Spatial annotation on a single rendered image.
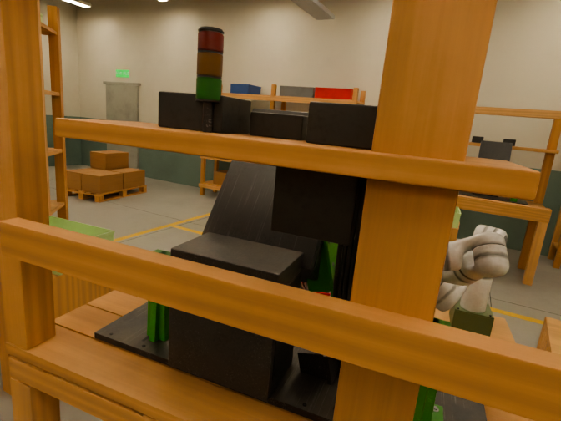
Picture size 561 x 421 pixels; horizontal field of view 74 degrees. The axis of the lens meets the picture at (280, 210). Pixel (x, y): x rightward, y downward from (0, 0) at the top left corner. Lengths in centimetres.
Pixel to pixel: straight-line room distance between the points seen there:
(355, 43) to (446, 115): 640
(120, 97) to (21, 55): 890
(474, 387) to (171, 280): 56
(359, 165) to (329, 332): 29
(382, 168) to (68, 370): 98
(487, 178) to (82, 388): 109
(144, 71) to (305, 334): 910
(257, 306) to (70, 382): 69
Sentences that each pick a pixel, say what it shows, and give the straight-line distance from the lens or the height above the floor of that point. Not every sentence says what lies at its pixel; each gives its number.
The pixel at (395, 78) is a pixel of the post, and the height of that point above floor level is 165.
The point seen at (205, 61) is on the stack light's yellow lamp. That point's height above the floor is 167.
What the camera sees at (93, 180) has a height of 35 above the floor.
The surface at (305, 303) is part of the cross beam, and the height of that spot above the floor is 127.
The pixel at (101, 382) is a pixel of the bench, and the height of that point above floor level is 88.
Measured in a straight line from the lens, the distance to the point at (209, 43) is 78.
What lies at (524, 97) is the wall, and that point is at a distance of 658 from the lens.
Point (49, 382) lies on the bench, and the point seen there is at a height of 81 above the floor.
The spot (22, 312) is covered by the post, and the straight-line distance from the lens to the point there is 129.
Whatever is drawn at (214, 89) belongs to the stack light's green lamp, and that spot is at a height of 162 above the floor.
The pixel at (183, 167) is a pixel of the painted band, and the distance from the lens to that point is 878.
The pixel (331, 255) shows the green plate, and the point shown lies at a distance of 107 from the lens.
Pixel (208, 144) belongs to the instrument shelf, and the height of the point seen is 152.
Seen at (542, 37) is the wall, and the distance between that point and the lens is 671.
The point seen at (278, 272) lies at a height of 124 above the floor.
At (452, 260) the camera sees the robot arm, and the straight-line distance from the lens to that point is 96.
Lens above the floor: 157
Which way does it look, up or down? 13 degrees down
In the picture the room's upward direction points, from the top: 5 degrees clockwise
